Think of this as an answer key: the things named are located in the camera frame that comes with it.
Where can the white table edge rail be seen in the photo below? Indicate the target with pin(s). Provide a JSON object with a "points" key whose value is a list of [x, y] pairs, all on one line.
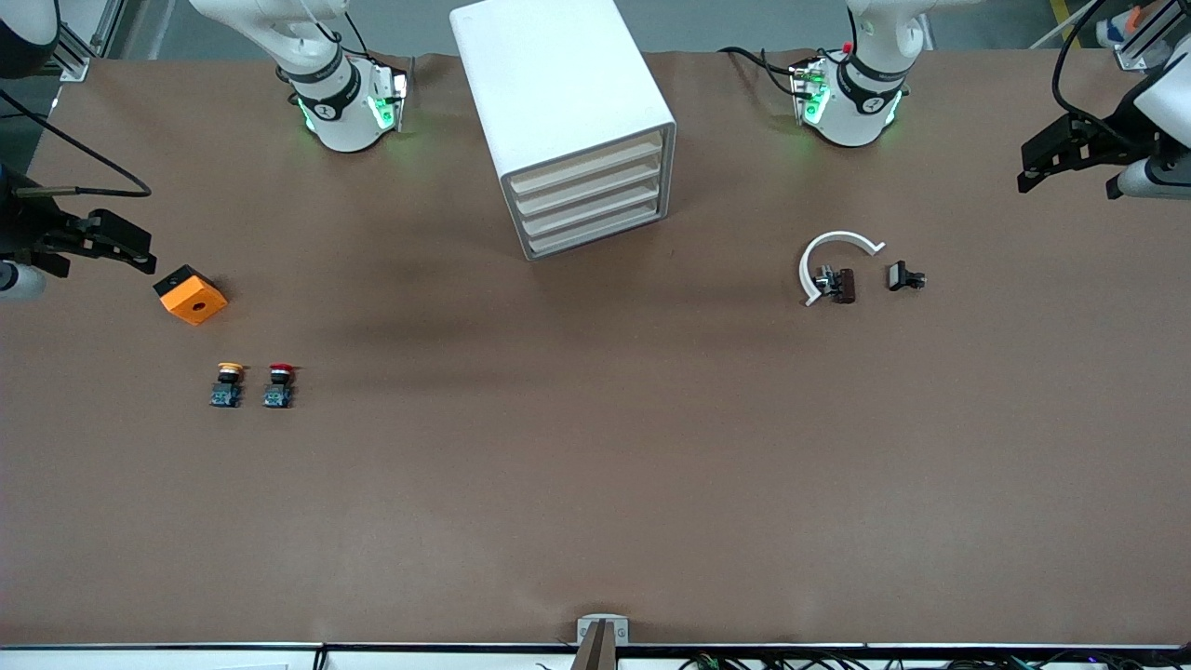
{"points": [[140, 659]]}

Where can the yellow push button switch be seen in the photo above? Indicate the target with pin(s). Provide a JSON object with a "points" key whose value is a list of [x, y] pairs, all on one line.
{"points": [[226, 391]]}

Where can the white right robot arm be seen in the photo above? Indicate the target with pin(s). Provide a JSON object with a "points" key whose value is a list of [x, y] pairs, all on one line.
{"points": [[335, 102]]}

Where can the brown table cover mat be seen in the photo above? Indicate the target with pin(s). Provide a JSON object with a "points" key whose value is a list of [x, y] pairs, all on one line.
{"points": [[595, 465]]}

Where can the small white orange background object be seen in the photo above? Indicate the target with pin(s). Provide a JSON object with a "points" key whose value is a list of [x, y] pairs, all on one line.
{"points": [[1115, 26]]}

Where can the red push button switch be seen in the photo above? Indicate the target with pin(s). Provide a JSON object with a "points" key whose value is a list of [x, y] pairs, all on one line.
{"points": [[278, 391]]}

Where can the grey table edge bracket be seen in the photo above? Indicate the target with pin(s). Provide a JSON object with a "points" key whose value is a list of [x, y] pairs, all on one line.
{"points": [[602, 642]]}

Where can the orange box with hole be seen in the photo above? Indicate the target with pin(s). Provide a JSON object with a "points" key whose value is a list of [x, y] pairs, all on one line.
{"points": [[195, 302]]}

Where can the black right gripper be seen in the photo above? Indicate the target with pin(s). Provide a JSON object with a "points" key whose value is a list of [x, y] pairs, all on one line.
{"points": [[20, 226]]}

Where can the small black clip part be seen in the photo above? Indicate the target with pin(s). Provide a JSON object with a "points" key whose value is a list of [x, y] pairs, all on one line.
{"points": [[898, 275]]}

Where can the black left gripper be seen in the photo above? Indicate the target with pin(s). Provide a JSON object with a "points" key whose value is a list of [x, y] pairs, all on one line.
{"points": [[1119, 130]]}

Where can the aluminium frame profile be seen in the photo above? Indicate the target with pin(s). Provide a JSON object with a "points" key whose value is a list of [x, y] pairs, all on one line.
{"points": [[79, 60], [1130, 58]]}

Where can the white curved plastic bracket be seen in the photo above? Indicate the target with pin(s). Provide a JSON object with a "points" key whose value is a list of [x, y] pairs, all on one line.
{"points": [[842, 236]]}

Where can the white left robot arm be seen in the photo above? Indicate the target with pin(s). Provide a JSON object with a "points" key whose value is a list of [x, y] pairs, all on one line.
{"points": [[861, 102]]}

